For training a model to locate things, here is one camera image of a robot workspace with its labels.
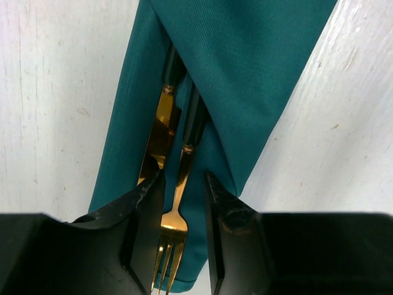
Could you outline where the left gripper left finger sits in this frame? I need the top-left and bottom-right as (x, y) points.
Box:
(1, 157), (165, 294)

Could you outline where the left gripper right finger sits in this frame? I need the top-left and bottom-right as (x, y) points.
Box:
(204, 173), (392, 294)

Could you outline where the teal cloth napkin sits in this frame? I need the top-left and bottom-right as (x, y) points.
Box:
(90, 1), (335, 293)

